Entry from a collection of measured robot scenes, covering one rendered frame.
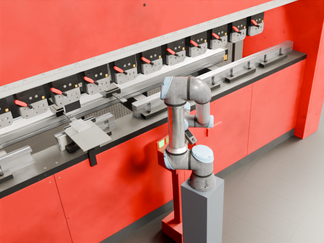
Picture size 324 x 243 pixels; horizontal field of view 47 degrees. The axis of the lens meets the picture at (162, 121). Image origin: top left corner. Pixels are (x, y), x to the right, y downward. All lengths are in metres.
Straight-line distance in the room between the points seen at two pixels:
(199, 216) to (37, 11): 1.40
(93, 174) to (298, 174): 1.87
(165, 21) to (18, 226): 1.52
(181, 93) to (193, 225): 0.87
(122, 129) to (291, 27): 1.89
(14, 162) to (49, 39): 0.73
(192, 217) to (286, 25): 2.08
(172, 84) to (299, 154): 2.18
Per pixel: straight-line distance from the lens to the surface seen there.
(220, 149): 3.14
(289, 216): 3.13
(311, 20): 3.51
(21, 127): 2.52
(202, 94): 1.82
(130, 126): 2.50
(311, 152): 3.82
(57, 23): 2.08
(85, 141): 2.19
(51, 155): 2.37
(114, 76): 2.37
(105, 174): 2.48
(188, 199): 2.19
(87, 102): 2.63
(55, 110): 2.52
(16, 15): 2.00
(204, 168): 2.03
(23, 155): 2.30
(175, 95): 1.82
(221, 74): 2.96
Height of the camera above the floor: 2.23
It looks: 33 degrees down
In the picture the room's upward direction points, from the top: 4 degrees counter-clockwise
